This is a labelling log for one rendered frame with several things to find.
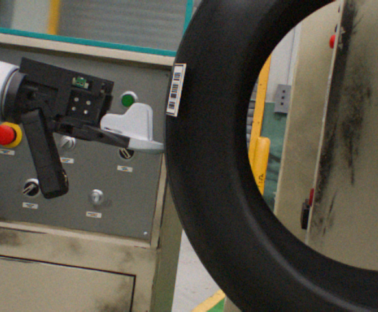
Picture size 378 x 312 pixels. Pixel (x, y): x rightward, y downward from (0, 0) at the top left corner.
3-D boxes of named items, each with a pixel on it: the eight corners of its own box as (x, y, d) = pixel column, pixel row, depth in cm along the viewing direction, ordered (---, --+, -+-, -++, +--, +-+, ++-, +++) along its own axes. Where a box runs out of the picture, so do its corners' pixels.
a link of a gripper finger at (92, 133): (128, 137, 107) (60, 118, 107) (125, 149, 107) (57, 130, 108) (135, 136, 111) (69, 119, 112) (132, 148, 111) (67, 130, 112)
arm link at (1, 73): (-36, 114, 110) (-13, 115, 118) (-1, 124, 109) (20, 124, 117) (-22, 55, 109) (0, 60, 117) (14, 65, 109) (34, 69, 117)
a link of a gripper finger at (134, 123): (176, 113, 107) (105, 93, 108) (164, 158, 108) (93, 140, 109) (179, 113, 110) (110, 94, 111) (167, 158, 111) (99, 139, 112)
